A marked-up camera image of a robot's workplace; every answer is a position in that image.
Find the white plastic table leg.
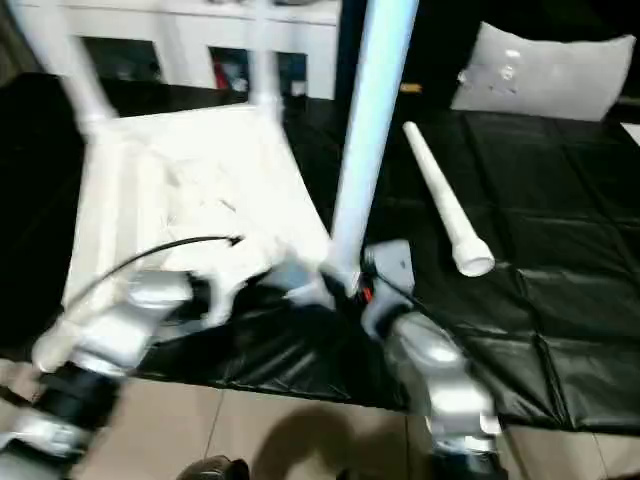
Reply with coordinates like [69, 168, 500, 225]
[14, 0, 120, 132]
[328, 0, 421, 282]
[247, 0, 282, 120]
[402, 121, 496, 278]

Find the white plastic table top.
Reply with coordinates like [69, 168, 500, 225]
[32, 102, 341, 372]

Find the black work mat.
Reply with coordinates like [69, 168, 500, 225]
[0, 72, 640, 434]

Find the black sofa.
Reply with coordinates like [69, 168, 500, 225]
[337, 0, 640, 119]

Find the white cabinet with glass doors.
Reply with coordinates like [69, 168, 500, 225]
[19, 0, 342, 101]

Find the grey cushion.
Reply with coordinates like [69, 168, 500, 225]
[449, 20, 637, 122]

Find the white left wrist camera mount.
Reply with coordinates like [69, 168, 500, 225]
[199, 238, 282, 327]

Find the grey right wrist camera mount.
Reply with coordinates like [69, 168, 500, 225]
[362, 239, 417, 342]

